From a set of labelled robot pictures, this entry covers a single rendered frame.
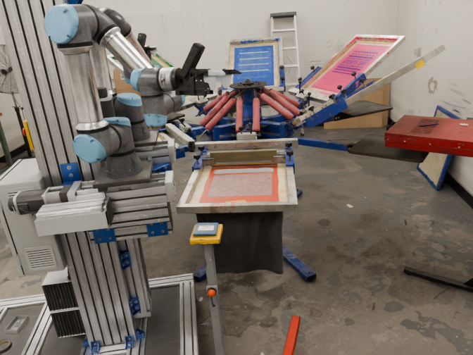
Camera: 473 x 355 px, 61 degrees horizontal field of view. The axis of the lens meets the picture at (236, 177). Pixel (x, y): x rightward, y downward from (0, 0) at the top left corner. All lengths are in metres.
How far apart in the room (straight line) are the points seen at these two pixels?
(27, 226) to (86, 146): 0.64
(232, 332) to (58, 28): 1.96
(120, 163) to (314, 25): 5.14
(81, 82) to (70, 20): 0.20
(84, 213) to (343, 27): 5.42
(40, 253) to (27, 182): 0.36
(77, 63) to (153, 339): 1.54
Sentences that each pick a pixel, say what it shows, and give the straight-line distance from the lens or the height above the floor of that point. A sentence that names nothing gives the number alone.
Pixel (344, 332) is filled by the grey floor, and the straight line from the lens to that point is 2.69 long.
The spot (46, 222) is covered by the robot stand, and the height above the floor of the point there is 1.15.
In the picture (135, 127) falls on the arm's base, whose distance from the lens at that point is 2.13.
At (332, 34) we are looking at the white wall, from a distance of 6.50.
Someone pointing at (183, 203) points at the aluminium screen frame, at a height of 0.99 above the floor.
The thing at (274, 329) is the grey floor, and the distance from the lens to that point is 2.68.
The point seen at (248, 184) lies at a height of 0.96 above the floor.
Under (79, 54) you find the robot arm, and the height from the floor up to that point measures 1.75.
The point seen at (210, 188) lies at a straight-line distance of 2.21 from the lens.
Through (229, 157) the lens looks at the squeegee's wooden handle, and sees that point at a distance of 2.44.
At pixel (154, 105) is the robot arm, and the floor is 1.58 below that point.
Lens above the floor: 1.85
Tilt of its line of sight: 23 degrees down
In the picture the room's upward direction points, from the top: 4 degrees counter-clockwise
